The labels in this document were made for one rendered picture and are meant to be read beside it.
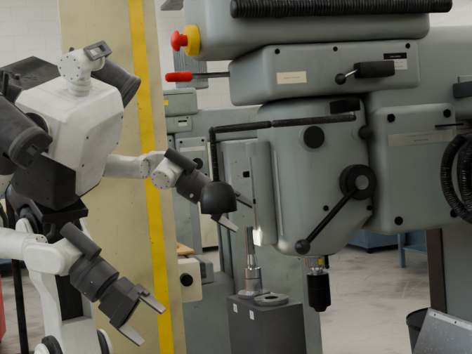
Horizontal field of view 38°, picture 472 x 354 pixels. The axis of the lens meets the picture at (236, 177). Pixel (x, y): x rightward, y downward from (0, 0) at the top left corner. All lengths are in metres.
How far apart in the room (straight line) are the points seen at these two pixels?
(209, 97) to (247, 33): 9.51
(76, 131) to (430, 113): 0.80
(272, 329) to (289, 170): 0.56
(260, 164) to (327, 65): 0.24
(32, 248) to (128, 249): 1.54
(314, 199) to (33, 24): 9.32
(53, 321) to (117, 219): 1.24
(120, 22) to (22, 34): 7.38
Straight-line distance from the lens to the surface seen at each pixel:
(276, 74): 1.30
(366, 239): 8.77
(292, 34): 1.32
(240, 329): 1.90
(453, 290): 1.73
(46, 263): 1.58
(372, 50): 1.40
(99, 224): 3.08
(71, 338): 1.90
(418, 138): 1.43
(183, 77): 1.46
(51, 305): 1.91
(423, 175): 1.44
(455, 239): 1.69
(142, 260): 3.12
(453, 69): 1.50
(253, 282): 1.89
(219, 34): 1.29
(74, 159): 1.69
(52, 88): 1.75
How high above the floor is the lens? 1.56
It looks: 3 degrees down
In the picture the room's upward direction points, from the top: 5 degrees counter-clockwise
